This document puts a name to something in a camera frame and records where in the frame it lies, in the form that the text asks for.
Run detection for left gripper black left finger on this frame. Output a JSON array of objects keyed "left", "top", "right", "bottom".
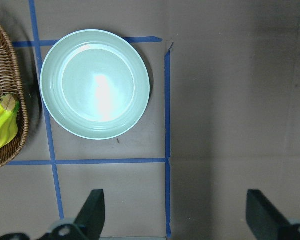
[{"left": 41, "top": 189, "right": 106, "bottom": 240}]

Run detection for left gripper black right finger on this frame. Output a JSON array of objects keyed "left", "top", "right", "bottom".
[{"left": 245, "top": 189, "right": 300, "bottom": 240}]

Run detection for light green plate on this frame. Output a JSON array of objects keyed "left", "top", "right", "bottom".
[{"left": 40, "top": 29, "right": 151, "bottom": 140}]

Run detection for yellow banana bunch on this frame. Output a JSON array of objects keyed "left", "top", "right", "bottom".
[{"left": 0, "top": 93, "right": 20, "bottom": 149}]

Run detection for brown wicker basket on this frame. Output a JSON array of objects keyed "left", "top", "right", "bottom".
[{"left": 0, "top": 24, "right": 29, "bottom": 167}]

